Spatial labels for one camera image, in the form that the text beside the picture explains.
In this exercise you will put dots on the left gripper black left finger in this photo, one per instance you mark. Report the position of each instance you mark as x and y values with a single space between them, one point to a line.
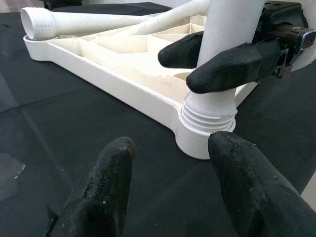
108 192

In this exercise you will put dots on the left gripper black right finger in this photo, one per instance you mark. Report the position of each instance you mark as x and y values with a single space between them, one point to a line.
256 195

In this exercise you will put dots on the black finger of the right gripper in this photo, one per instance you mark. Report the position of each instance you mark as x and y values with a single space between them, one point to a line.
180 53
229 69

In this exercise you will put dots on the white plastic table top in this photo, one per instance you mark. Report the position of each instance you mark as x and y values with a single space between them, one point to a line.
111 74

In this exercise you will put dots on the black tablecloth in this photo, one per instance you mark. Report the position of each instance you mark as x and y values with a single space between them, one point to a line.
74 123

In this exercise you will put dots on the clear tape cross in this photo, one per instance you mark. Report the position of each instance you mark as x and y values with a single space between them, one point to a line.
10 172

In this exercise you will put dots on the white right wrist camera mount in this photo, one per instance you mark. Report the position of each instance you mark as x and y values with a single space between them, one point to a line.
304 61

